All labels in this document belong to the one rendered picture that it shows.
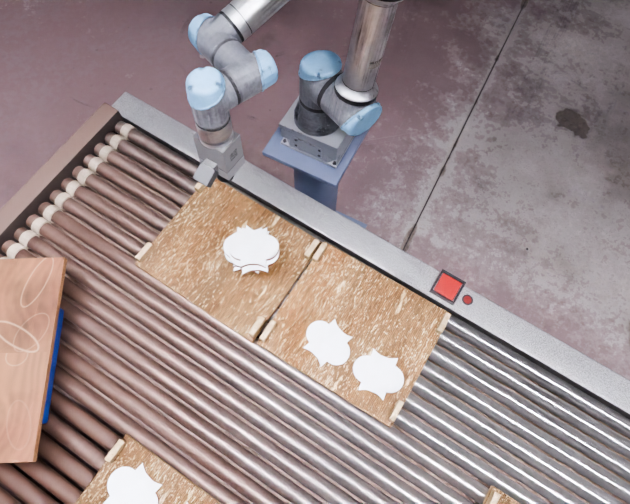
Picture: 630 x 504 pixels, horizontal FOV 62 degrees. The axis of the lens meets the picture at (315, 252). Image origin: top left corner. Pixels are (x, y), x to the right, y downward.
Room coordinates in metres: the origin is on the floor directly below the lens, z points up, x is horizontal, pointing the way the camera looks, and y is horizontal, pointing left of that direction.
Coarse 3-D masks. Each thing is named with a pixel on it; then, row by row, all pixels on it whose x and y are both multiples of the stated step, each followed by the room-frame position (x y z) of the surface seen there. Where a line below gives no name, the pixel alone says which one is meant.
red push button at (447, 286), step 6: (444, 276) 0.50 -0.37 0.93; (438, 282) 0.48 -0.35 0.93; (444, 282) 0.48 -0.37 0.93; (450, 282) 0.48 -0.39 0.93; (456, 282) 0.48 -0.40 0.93; (438, 288) 0.46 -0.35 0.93; (444, 288) 0.46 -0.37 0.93; (450, 288) 0.46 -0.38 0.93; (456, 288) 0.46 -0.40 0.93; (444, 294) 0.44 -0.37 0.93; (450, 294) 0.44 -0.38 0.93
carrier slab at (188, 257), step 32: (224, 192) 0.74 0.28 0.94; (192, 224) 0.63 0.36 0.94; (224, 224) 0.64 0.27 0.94; (256, 224) 0.64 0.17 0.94; (288, 224) 0.64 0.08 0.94; (160, 256) 0.53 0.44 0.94; (192, 256) 0.53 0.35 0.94; (224, 256) 0.54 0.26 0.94; (288, 256) 0.54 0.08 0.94; (192, 288) 0.44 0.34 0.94; (224, 288) 0.44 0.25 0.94; (256, 288) 0.44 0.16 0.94; (288, 288) 0.45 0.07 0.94; (224, 320) 0.35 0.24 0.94; (256, 320) 0.35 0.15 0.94
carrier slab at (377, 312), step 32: (320, 288) 0.45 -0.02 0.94; (352, 288) 0.45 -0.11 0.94; (384, 288) 0.45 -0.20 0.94; (288, 320) 0.35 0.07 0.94; (320, 320) 0.36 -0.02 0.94; (352, 320) 0.36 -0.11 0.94; (384, 320) 0.36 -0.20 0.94; (416, 320) 0.36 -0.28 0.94; (288, 352) 0.27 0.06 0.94; (352, 352) 0.27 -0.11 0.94; (384, 352) 0.27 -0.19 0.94; (416, 352) 0.28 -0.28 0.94; (352, 384) 0.19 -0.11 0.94; (384, 416) 0.11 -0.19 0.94
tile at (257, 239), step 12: (240, 240) 0.55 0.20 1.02; (252, 240) 0.55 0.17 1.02; (264, 240) 0.56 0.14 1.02; (276, 240) 0.56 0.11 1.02; (240, 252) 0.52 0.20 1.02; (252, 252) 0.52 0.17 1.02; (264, 252) 0.52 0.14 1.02; (276, 252) 0.52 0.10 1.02; (240, 264) 0.48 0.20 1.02; (252, 264) 0.49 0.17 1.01; (264, 264) 0.49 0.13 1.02
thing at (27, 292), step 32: (0, 288) 0.39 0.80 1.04; (32, 288) 0.39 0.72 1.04; (0, 320) 0.31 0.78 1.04; (32, 320) 0.31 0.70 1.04; (0, 352) 0.23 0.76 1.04; (32, 352) 0.23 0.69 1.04; (0, 384) 0.15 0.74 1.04; (32, 384) 0.15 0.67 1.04; (0, 416) 0.08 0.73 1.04; (32, 416) 0.08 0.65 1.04; (0, 448) 0.01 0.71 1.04; (32, 448) 0.01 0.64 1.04
